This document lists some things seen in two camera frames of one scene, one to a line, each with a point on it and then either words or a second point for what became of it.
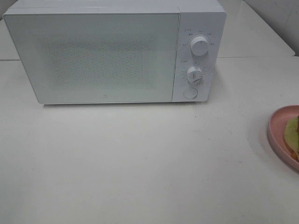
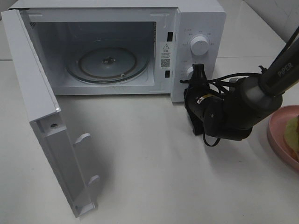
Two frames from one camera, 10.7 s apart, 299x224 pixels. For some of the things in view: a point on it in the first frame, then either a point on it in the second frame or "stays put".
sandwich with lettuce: [291, 135] stays put
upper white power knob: [199, 45] stays put
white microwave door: [81, 58] -> [66, 157]
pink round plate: [276, 133] stays put
